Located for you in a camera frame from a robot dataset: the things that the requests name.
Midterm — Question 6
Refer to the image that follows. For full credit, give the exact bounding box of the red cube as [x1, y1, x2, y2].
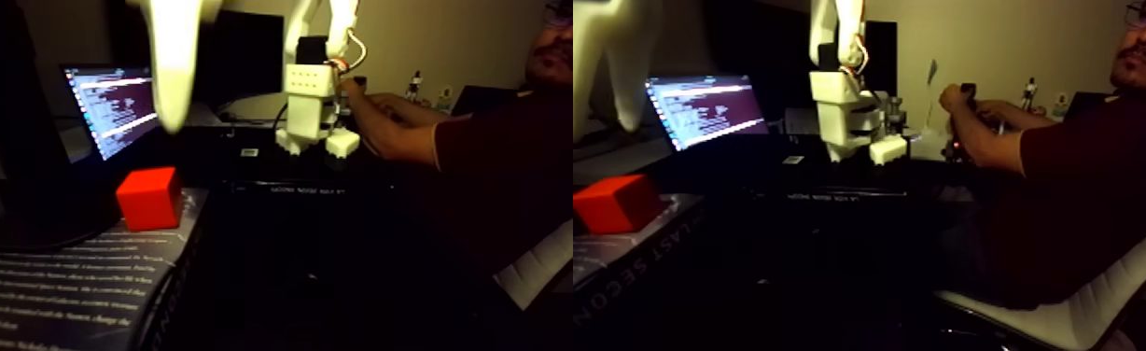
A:
[116, 166, 185, 232]

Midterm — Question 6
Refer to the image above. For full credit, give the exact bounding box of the dark leader arm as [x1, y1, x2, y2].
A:
[943, 83, 982, 158]

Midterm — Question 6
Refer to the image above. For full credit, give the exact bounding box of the person's left hand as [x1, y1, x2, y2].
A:
[341, 78, 388, 145]

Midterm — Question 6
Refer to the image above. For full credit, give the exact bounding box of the open laptop with lit screen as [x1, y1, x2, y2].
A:
[61, 63, 168, 163]

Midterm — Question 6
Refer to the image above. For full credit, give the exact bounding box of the black case with lettered strip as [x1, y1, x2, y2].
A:
[220, 176, 408, 286]

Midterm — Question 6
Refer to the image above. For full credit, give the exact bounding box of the black monitor with round stand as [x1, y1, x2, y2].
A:
[0, 0, 133, 252]

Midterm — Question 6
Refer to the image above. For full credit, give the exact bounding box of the black box with white text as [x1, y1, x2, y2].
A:
[0, 186, 212, 351]

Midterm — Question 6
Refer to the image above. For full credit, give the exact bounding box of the person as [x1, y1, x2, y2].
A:
[341, 0, 574, 286]

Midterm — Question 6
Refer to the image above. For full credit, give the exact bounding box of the red white arm cable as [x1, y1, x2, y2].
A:
[338, 27, 368, 73]

